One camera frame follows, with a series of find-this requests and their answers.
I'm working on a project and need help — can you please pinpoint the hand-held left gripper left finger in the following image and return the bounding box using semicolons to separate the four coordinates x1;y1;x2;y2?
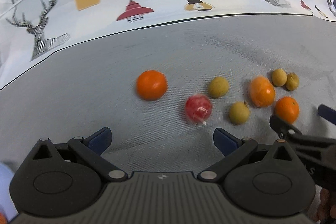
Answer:
26;127;129;183

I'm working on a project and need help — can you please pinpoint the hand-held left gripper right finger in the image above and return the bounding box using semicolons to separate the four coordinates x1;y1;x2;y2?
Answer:
197;127;300;183

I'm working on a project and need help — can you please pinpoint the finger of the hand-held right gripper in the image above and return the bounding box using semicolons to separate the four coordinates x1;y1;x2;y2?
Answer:
270;114;336;148
318;104;336;124

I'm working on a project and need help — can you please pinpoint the yellow-brown longan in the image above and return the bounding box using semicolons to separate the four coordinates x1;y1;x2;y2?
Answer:
271;69;287;87
286;73;300;91
208;76;230;98
229;101;250;125

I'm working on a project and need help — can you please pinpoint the plastic-wrapped orange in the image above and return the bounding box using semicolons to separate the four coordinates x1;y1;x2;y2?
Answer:
248;76;276;108

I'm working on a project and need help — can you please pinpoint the person's right hand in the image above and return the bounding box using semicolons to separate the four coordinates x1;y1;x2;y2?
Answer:
316;186;336;224

